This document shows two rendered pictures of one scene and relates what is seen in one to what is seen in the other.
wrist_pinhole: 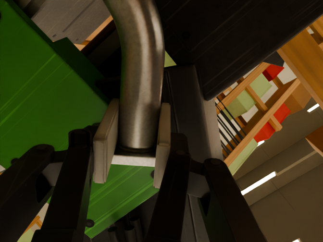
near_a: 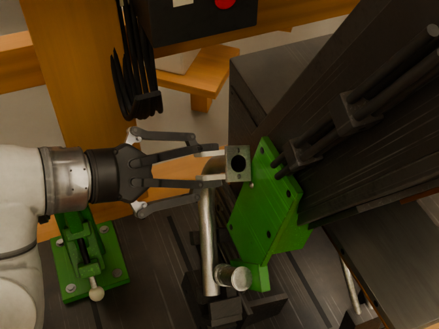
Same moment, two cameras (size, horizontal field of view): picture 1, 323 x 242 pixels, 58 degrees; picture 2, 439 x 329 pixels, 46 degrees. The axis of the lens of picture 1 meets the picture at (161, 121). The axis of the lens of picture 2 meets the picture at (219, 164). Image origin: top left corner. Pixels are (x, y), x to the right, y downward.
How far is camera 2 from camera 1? 0.82 m
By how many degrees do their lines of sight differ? 88
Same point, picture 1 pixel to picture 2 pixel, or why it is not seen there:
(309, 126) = not seen: outside the picture
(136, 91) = (216, 165)
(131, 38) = (209, 168)
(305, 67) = not seen: outside the picture
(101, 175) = (201, 177)
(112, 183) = (268, 177)
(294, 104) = not seen: outside the picture
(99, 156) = (198, 177)
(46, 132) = (256, 213)
